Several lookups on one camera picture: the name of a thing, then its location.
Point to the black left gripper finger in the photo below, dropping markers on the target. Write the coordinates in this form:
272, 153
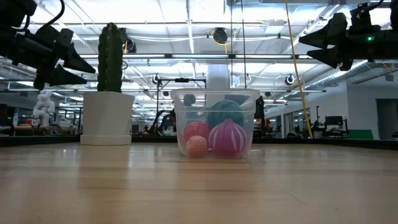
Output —
76, 63
65, 77

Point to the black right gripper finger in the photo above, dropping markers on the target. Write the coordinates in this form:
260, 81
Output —
331, 56
329, 31

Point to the green striped toy watermelon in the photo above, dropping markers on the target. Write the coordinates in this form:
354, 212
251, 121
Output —
224, 112

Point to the purple toy onion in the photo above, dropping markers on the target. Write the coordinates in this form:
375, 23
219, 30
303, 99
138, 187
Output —
228, 138

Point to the red round toy fruit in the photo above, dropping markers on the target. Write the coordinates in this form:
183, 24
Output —
196, 130

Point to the pink textured toy fruit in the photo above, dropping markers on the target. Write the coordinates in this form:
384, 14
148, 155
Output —
196, 147

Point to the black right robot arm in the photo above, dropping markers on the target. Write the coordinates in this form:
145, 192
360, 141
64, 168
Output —
395, 15

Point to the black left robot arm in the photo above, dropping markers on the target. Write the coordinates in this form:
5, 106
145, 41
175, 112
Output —
6, 45

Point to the black background robot arm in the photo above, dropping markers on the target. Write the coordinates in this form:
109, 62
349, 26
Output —
161, 121

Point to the clear plastic tupperware container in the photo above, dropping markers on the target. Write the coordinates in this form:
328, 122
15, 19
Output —
186, 105

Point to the black background monitor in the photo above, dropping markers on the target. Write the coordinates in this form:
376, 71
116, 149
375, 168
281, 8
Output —
333, 120

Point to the green background panel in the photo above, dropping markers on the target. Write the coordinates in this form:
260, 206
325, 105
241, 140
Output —
360, 134

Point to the overhead rig light bar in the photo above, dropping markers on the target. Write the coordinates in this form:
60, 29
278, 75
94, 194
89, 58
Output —
186, 56

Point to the white square pillar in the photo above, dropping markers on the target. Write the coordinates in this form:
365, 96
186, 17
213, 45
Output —
217, 77

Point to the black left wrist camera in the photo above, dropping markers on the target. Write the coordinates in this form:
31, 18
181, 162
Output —
15, 12

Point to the black aluminium rig frame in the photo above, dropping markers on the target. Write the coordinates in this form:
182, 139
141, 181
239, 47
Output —
40, 140

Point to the black background stand frame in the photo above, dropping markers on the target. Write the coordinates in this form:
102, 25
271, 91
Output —
182, 80

